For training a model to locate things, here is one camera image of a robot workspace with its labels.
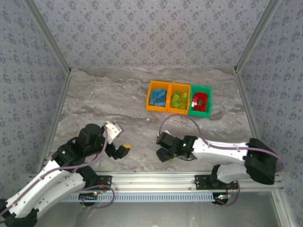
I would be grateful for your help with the lime green lego brick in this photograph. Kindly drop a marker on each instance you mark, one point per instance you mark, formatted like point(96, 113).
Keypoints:
point(183, 107)
point(175, 97)
point(182, 101)
point(184, 95)
point(174, 104)

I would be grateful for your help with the small blue lego brick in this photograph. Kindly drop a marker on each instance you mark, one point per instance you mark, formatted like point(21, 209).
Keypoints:
point(163, 90)

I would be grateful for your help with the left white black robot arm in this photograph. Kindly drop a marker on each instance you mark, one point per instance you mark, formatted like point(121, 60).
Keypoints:
point(35, 189)

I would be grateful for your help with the small black controller board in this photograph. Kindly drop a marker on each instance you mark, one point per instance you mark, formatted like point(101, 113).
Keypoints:
point(220, 199)
point(87, 196)

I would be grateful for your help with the orange plastic bin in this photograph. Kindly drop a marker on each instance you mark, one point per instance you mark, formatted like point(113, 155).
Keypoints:
point(154, 85)
point(180, 88)

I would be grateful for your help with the grey metal lower panel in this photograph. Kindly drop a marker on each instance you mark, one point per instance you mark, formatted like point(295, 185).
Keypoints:
point(151, 215)

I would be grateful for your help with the green plastic bin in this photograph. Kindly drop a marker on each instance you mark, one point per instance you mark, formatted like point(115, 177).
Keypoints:
point(203, 89)

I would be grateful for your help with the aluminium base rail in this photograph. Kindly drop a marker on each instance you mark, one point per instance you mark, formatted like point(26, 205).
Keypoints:
point(151, 180)

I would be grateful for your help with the aluminium table side rail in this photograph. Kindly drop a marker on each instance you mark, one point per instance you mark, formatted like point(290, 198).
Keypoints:
point(57, 111)
point(250, 118)

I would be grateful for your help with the aluminium corner frame post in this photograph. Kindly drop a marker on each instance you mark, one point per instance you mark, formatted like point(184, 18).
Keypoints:
point(255, 35)
point(52, 40)

